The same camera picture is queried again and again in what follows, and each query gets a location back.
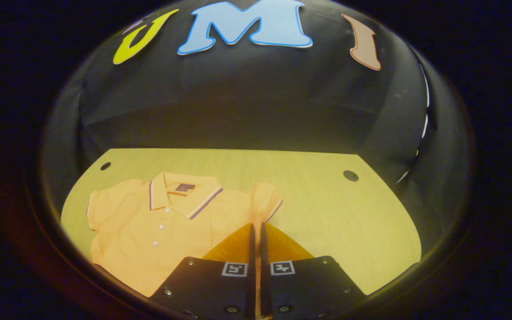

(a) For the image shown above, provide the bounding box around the black backdrop cloth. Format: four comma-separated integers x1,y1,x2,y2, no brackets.
40,0,471,272

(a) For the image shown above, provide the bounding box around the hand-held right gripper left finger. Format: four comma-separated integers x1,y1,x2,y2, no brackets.
149,223,257,320

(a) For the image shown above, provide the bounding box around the orange T-shirt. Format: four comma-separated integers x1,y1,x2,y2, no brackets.
86,171,284,298

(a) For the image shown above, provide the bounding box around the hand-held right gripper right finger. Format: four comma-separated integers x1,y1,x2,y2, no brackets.
260,222,367,320

